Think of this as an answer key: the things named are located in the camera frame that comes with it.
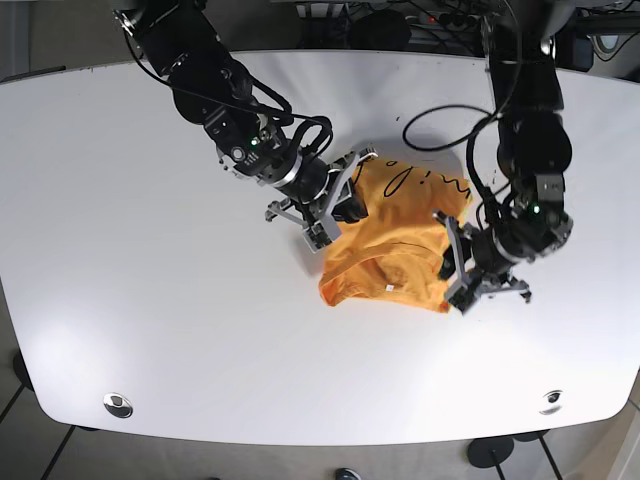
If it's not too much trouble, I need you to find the blue shoe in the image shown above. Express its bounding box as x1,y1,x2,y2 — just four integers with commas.
334,467,361,480

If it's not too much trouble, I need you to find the orange T-shirt black script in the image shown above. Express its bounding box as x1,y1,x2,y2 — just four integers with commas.
319,158,472,313

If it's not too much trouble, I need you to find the black round stand base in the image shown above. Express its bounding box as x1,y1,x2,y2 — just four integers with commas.
466,436,515,469

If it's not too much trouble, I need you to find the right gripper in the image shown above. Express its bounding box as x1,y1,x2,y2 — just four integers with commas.
204,112,368,253

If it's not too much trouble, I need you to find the right silver table grommet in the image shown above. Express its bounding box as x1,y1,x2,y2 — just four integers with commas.
538,390,564,416

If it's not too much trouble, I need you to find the silver table grommet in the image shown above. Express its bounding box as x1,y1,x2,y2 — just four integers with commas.
103,392,133,419
538,390,564,416

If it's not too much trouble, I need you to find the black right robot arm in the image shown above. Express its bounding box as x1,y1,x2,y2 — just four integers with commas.
111,1,376,252

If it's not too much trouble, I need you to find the left silver table grommet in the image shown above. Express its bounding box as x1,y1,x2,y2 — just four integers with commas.
103,392,133,419

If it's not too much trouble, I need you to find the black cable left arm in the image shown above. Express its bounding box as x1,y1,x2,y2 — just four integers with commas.
402,0,524,201

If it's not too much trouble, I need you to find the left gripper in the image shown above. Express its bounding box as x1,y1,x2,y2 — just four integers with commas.
433,174,573,315

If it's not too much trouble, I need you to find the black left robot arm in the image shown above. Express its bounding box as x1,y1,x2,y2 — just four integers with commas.
433,1,573,314

